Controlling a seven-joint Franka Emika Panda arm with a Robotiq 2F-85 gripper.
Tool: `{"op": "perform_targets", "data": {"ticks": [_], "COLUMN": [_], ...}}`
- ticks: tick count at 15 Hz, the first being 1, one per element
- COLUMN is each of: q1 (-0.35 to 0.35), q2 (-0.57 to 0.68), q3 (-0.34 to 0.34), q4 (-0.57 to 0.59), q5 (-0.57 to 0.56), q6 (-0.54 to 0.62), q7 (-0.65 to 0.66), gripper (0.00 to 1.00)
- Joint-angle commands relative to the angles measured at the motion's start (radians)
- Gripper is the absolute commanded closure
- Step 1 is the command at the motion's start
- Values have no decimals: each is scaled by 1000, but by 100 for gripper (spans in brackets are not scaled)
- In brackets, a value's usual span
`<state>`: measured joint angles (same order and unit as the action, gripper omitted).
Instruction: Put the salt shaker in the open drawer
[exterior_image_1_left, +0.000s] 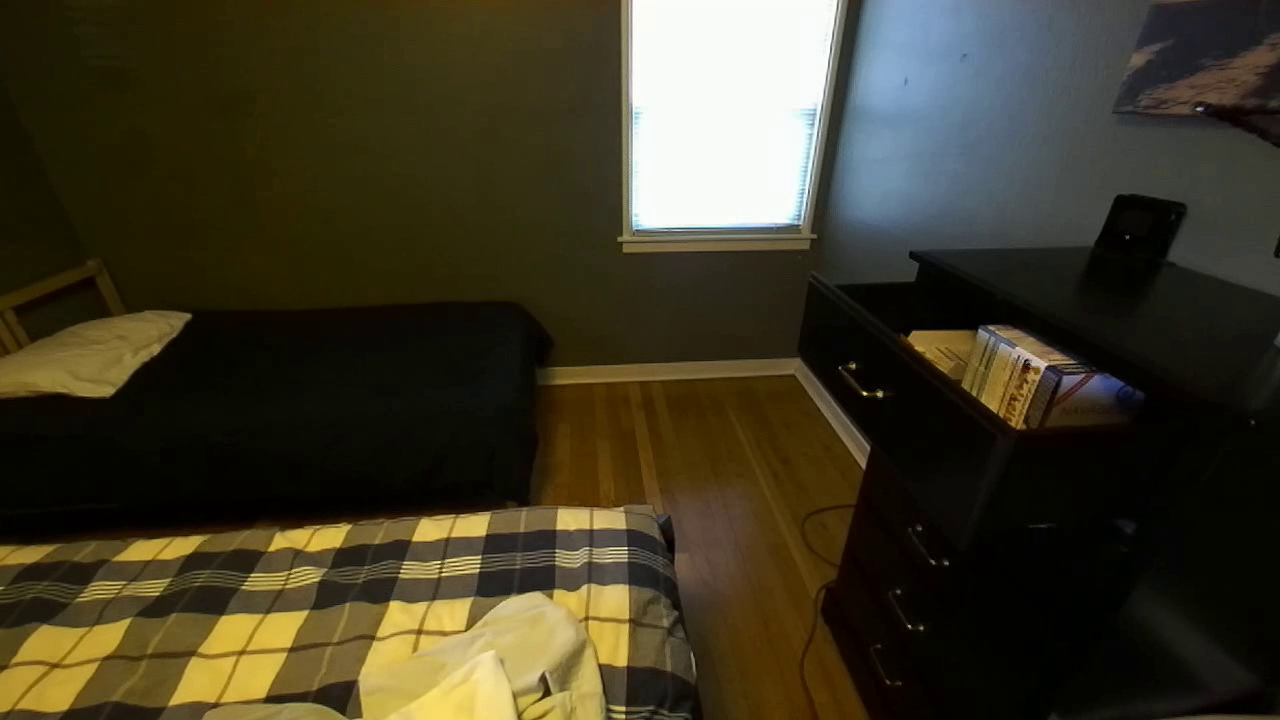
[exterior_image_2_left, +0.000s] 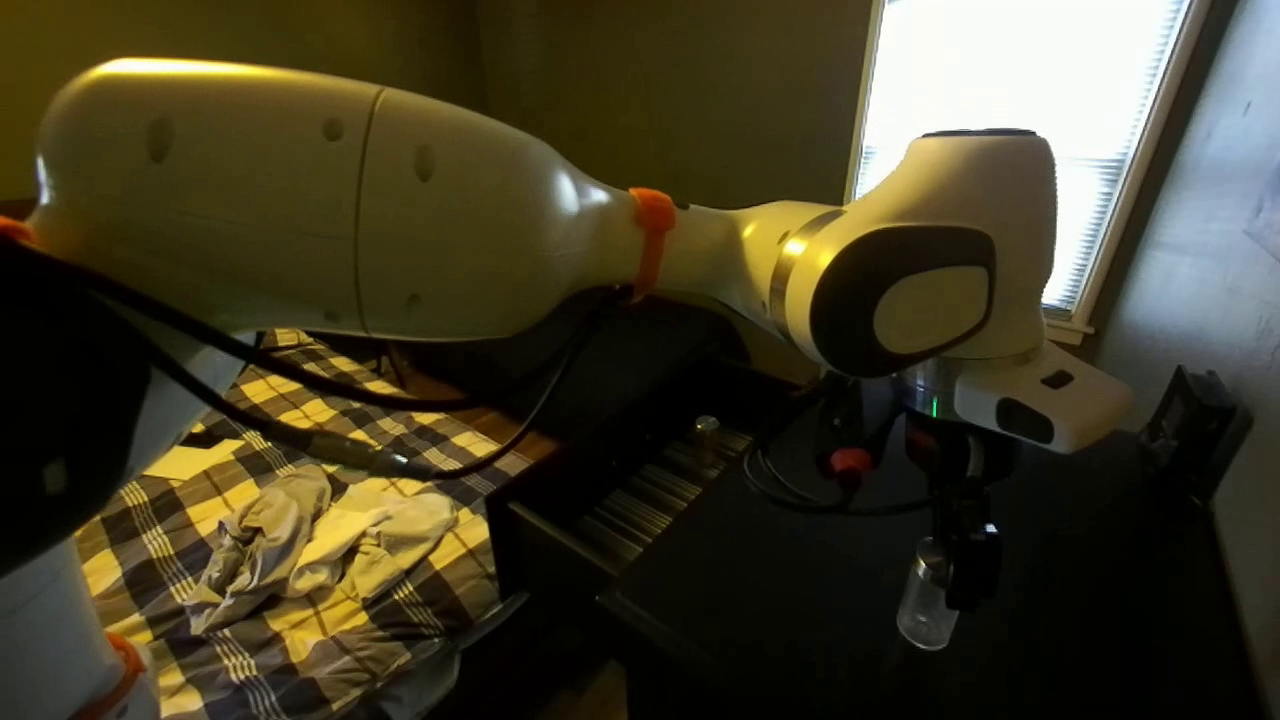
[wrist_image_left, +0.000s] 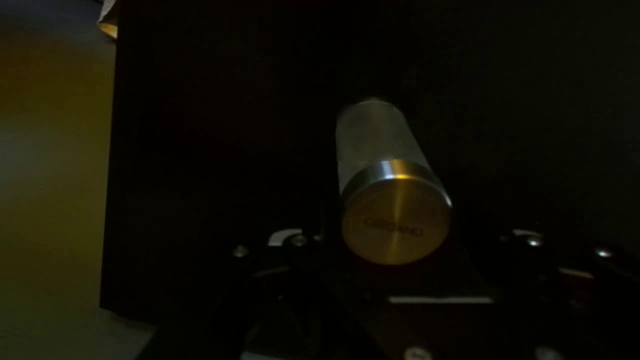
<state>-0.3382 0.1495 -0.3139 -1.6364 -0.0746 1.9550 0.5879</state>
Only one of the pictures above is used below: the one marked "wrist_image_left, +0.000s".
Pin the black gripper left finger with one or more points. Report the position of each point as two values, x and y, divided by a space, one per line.
263 301

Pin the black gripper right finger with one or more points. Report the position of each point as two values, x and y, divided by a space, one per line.
544 307

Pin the glass salt shaker metal lid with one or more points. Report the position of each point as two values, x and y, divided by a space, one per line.
394 208

